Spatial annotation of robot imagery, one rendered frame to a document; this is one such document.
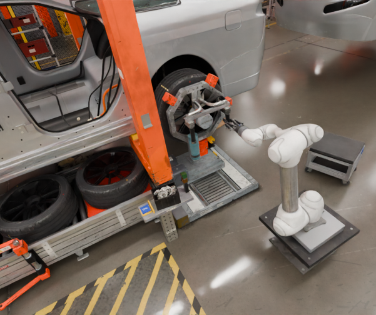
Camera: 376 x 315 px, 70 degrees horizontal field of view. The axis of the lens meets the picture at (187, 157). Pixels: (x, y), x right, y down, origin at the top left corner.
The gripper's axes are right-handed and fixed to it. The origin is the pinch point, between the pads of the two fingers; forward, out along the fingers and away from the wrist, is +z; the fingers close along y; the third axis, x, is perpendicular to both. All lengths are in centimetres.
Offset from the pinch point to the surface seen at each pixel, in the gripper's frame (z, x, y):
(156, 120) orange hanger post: -6, 28, -63
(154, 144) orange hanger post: -6, 9, -68
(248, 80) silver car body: 46, 3, 57
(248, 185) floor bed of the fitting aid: -14, -75, 12
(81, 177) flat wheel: 47, -33, -130
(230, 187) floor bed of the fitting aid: -4, -77, -3
